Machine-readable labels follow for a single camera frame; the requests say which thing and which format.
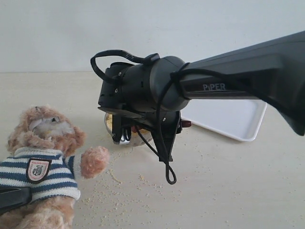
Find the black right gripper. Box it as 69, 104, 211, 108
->
111, 111, 182, 162

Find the dark red wooden spoon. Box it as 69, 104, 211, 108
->
131, 120, 192, 133

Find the pink teddy bear striped shirt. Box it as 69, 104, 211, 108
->
0, 105, 110, 229

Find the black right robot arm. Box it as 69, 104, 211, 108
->
90, 31, 305, 162

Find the steel bowl of millet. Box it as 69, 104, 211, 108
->
104, 113, 153, 147

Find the white rectangular plastic tray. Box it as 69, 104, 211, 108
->
181, 100, 267, 142

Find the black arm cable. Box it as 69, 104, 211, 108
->
90, 49, 253, 186

